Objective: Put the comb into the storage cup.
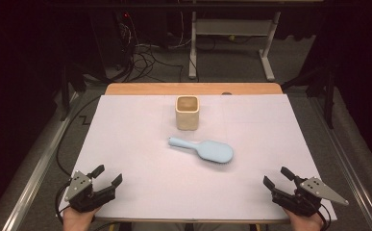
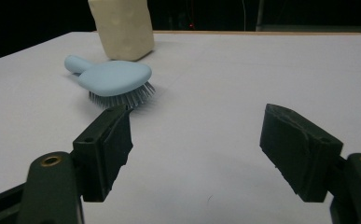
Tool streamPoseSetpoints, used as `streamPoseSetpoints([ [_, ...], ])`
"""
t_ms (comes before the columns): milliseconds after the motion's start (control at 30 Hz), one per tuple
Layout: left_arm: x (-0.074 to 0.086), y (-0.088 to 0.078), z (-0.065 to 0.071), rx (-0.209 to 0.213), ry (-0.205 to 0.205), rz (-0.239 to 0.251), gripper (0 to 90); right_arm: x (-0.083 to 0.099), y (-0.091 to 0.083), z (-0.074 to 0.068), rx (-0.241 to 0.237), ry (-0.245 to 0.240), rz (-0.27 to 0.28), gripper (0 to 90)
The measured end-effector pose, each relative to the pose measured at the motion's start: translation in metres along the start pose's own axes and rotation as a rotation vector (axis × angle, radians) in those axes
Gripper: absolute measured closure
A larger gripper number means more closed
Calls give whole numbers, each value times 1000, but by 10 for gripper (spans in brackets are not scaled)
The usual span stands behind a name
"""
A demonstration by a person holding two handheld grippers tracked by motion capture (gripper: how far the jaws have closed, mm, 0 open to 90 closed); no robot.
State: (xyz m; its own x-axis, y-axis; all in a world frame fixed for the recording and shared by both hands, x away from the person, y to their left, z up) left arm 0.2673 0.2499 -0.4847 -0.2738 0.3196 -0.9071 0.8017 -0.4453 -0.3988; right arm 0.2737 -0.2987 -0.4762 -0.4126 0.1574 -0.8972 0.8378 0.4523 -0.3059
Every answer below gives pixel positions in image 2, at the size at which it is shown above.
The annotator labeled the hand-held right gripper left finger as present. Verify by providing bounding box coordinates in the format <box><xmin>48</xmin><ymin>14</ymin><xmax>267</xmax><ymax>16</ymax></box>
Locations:
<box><xmin>72</xmin><ymin>104</ymin><xmax>134</xmax><ymax>203</ymax></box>

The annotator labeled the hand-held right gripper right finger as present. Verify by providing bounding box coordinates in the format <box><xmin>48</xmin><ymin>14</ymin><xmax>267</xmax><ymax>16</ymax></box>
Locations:
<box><xmin>259</xmin><ymin>103</ymin><xmax>344</xmax><ymax>203</ymax></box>

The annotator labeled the light blue hairbrush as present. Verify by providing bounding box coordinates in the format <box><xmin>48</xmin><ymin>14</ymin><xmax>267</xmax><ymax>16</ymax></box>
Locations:
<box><xmin>63</xmin><ymin>54</ymin><xmax>157</xmax><ymax>110</ymax></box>

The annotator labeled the beige square cup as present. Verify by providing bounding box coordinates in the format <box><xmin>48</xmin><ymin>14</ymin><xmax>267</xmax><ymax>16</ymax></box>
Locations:
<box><xmin>87</xmin><ymin>0</ymin><xmax>156</xmax><ymax>63</ymax></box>

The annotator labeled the white table cover sheet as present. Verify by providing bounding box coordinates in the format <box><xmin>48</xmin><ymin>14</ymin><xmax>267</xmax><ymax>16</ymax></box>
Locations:
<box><xmin>0</xmin><ymin>31</ymin><xmax>361</xmax><ymax>224</ymax></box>

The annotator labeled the white metal desk frame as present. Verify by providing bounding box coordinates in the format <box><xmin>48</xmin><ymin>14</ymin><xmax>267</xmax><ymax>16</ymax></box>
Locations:
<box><xmin>255</xmin><ymin>0</ymin><xmax>267</xmax><ymax>32</ymax></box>

